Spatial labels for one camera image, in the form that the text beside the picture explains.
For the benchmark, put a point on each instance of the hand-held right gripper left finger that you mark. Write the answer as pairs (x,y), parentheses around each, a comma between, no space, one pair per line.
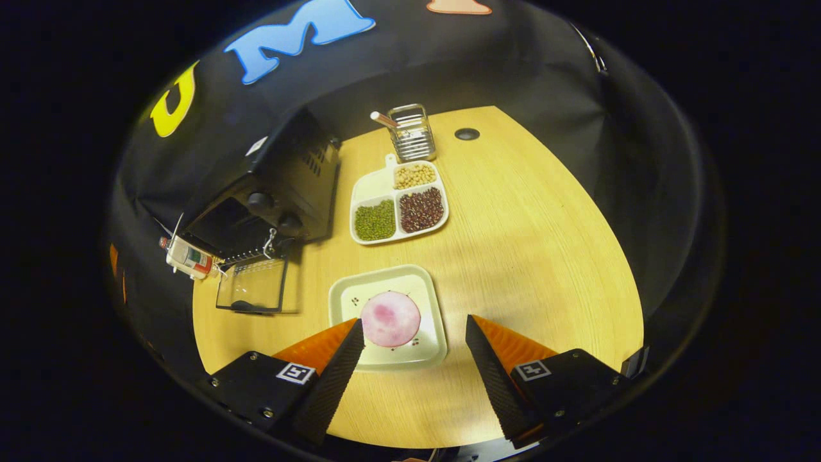
(333,378)

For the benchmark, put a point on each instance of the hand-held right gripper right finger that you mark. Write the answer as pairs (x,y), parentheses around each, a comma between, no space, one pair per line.
(497,378)

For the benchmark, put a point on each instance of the pink round food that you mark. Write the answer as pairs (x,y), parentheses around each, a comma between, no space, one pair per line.
(390,319)

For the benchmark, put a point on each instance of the white square plate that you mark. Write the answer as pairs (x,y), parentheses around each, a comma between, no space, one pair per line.
(426,301)

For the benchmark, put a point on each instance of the black electric oven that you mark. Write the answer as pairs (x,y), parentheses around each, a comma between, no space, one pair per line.
(301,192)

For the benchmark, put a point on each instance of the white divided bean tray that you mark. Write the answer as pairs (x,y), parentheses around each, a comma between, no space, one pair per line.
(375,221)

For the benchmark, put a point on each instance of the white toaster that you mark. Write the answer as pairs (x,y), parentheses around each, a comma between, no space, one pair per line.
(186,256)

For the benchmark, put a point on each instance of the black table grommet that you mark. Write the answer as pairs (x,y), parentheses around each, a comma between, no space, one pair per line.
(467,134)

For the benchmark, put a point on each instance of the metal mesh holder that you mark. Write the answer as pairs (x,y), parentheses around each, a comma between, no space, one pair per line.
(414,138)

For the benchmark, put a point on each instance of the black backdrop cloth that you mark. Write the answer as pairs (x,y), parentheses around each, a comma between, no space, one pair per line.
(449,58)

